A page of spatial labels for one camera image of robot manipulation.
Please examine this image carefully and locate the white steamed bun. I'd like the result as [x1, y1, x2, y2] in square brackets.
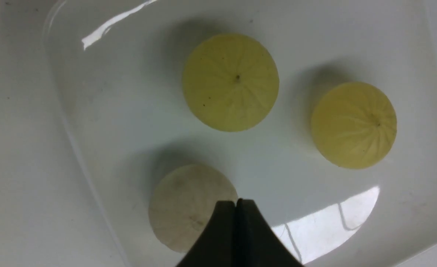
[148, 164, 238, 253]

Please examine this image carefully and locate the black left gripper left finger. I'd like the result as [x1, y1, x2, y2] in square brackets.
[177, 201, 235, 267]

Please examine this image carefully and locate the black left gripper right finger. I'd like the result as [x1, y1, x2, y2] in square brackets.
[235, 199, 303, 267]

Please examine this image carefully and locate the yellow steamed bun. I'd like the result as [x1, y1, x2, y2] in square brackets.
[310, 82, 397, 169]
[182, 33, 279, 132]

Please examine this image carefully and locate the yellow steamed bun on plate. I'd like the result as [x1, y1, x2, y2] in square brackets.
[182, 33, 279, 132]

